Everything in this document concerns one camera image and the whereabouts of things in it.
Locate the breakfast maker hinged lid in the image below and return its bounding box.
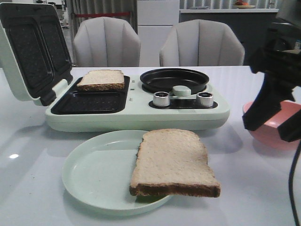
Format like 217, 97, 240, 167
0, 2, 73, 106

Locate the left beige upholstered chair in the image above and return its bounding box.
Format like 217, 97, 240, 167
73, 17, 141, 67

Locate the right beige upholstered chair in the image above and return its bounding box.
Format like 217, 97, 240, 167
159, 19, 245, 67

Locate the bread slice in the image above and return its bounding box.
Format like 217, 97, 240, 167
129, 129, 221, 198
77, 69, 125, 91

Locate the white refrigerator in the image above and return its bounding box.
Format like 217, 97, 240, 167
137, 0, 180, 67

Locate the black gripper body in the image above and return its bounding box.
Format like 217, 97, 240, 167
249, 0, 301, 101

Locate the dark kitchen counter cabinet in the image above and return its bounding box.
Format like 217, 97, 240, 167
175, 12, 276, 66

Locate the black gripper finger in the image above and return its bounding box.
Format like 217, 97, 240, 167
277, 110, 301, 142
243, 73, 281, 131

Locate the left silver control knob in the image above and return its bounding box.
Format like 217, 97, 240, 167
152, 91, 170, 107

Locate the black round frying pan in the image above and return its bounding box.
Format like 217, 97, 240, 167
140, 68, 209, 95

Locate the beige upholstered chair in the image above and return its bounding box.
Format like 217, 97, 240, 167
159, 19, 245, 67
73, 17, 141, 67

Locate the fruit plate on counter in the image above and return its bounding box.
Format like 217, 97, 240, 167
233, 0, 256, 9

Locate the pink plastic bowl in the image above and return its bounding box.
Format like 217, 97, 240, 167
248, 101, 301, 151

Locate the mint green breakfast maker base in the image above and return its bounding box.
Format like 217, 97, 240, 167
45, 75, 230, 132

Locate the silver control knob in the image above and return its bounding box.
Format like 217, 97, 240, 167
152, 91, 170, 107
196, 92, 214, 107

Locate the mint green round plate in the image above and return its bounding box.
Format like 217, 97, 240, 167
62, 130, 172, 216

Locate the right silver control knob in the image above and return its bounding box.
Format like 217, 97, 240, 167
196, 92, 214, 107

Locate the red barrier belt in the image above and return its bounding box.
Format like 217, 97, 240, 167
74, 11, 131, 18

